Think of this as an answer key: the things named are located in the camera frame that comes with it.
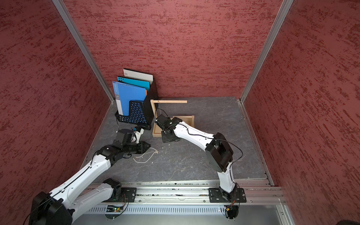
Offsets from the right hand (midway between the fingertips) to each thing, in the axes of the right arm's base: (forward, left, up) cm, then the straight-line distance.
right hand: (169, 140), depth 86 cm
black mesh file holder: (+17, +17, +6) cm, 25 cm away
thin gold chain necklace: (+38, +12, -8) cm, 41 cm away
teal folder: (+34, +23, +20) cm, 46 cm away
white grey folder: (+43, +24, +19) cm, 53 cm away
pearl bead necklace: (-10, +12, +7) cm, 17 cm away
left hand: (-6, +12, +2) cm, 14 cm away
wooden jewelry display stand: (+11, +11, -10) cm, 18 cm away
